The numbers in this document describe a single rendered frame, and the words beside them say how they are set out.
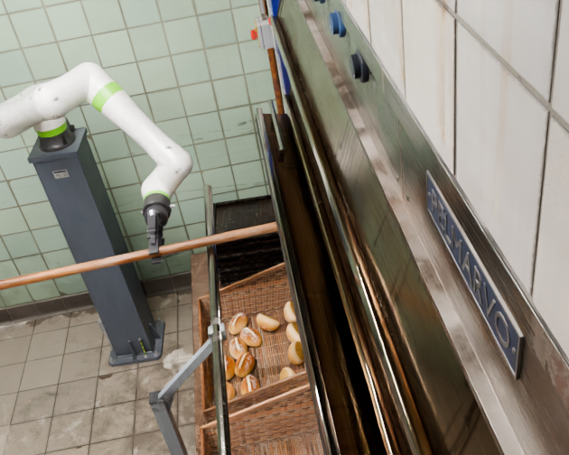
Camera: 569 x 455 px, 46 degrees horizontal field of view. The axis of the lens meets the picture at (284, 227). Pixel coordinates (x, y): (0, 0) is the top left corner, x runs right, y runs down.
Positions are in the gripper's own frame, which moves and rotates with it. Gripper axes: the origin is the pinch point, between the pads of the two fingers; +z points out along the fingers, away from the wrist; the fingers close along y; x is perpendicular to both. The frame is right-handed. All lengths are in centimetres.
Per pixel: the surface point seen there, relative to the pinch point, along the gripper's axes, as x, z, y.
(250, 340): -21, -10, 57
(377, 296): -50, 94, -54
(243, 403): -17, 27, 45
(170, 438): 5, 39, 41
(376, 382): -49, 89, -28
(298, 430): -32, 33, 58
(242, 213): -26, -57, 32
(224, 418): -17, 67, 1
